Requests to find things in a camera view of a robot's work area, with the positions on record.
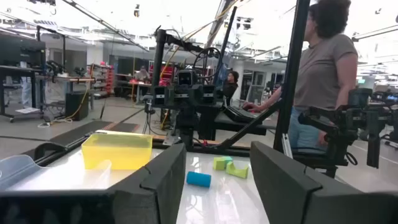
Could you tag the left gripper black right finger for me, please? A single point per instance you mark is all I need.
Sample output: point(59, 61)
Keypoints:
point(295, 199)

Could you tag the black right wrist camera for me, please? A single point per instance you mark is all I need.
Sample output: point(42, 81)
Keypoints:
point(187, 77)

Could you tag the green foam arch block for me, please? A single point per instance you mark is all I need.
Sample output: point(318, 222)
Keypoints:
point(237, 172)

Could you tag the blue foam cylinder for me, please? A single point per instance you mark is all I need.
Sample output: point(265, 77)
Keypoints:
point(199, 179)

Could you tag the black metal rig frame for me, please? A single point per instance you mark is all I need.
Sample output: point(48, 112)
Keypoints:
point(292, 77)

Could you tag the shelf with red bins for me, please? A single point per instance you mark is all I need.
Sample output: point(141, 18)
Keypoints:
point(107, 79)

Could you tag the black bench robot arm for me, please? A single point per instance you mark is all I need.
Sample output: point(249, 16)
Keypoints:
point(54, 67)

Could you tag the black desk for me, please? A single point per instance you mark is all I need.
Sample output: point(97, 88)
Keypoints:
point(18, 69)

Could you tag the black keyboard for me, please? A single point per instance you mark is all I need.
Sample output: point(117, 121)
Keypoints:
point(239, 114)

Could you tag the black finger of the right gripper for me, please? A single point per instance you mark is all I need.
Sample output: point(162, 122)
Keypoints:
point(160, 96)
point(209, 94)

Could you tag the black floor box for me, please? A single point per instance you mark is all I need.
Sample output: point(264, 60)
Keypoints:
point(76, 105)

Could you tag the red storage bin rack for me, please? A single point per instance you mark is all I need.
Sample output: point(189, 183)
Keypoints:
point(166, 74)

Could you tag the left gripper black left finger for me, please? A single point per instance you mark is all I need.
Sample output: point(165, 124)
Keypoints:
point(149, 199)

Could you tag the person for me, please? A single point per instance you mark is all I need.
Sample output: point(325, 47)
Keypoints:
point(323, 77)
point(142, 74)
point(230, 87)

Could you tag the teal foam block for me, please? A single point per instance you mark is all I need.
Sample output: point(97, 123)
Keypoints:
point(228, 158)

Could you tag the black desk monitor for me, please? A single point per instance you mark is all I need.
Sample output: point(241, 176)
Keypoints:
point(21, 51)

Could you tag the yellow translucent plastic bin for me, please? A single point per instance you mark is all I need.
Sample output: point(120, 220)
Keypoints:
point(118, 155)

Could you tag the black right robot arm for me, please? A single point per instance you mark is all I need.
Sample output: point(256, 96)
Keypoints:
point(158, 56)

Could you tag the clear plastic bin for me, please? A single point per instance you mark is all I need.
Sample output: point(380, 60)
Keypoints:
point(18, 171)

